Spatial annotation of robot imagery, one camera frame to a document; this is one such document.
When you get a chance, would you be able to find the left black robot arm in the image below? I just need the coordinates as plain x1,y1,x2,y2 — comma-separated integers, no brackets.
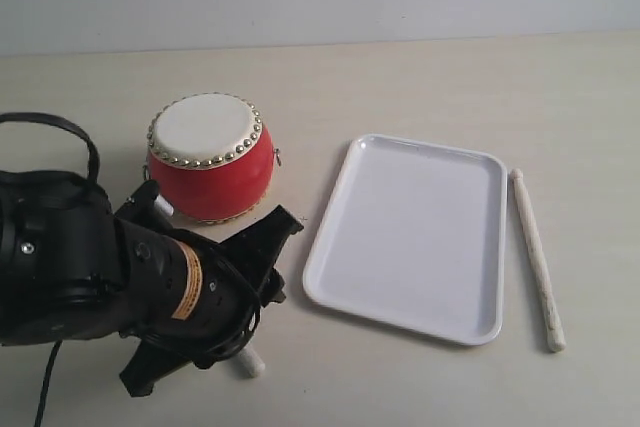
1,171,302,397

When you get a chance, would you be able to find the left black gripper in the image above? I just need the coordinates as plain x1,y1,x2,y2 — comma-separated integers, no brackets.
116,181,303,396

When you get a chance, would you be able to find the white drumstick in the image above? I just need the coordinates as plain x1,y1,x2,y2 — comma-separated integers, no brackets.
154,195,266,378
509,168,566,353

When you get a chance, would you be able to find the white rectangular plastic tray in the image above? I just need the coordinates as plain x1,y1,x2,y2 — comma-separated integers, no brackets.
302,134,508,346

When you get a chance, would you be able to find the small red drum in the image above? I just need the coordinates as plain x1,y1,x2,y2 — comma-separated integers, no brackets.
146,92,279,223

